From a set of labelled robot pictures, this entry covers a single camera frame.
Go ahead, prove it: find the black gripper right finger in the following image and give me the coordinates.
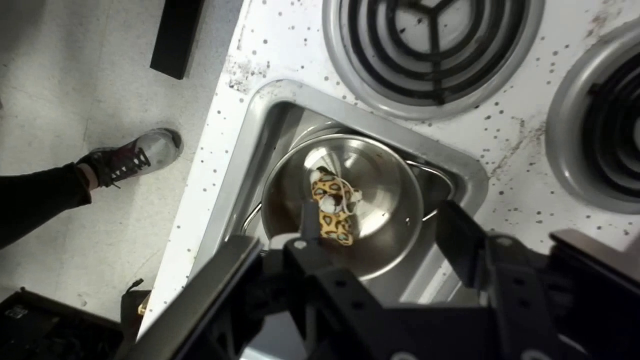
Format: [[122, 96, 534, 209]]
[[437, 200, 640, 360]]

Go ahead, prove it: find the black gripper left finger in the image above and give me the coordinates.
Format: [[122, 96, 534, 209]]
[[122, 202, 387, 360]]

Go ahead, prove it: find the small tan patterned toy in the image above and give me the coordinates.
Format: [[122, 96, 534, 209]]
[[306, 167, 367, 249]]

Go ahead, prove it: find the silver metal pot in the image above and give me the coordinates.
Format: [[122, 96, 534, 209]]
[[243, 132, 456, 283]]

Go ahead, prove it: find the black coil stove burner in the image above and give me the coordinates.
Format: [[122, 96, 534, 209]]
[[547, 18, 640, 216], [323, 0, 547, 123]]

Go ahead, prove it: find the silver toy sink basin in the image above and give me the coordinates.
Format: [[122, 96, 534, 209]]
[[193, 79, 492, 360]]

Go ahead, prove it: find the black and grey sneaker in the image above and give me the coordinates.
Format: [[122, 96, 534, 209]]
[[76, 126, 184, 190]]

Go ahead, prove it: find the black bag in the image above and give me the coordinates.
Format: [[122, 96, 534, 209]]
[[0, 286, 129, 360]]

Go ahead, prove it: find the standing person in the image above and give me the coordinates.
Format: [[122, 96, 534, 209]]
[[0, 163, 94, 252]]

